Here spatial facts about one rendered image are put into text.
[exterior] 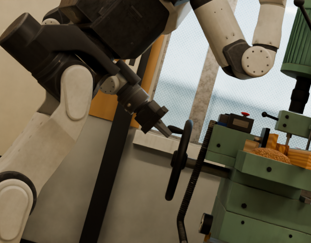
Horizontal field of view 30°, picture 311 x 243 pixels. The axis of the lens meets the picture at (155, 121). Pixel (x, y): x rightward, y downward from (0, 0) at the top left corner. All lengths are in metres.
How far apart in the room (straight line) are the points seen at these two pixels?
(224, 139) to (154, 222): 1.47
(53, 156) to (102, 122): 1.71
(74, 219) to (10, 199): 1.82
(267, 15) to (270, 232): 0.67
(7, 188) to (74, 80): 0.32
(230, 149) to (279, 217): 0.27
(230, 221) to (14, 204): 0.67
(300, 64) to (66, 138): 0.84
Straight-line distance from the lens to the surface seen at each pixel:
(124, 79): 1.90
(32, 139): 1.54
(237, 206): 1.79
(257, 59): 1.46
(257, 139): 1.96
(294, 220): 1.82
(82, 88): 1.52
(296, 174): 1.69
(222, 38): 1.46
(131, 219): 3.29
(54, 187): 3.30
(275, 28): 1.51
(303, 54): 1.98
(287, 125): 1.99
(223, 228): 1.80
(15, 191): 1.50
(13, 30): 1.51
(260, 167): 1.67
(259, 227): 1.81
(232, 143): 1.89
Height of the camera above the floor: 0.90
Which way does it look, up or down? level
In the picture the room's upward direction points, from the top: 16 degrees clockwise
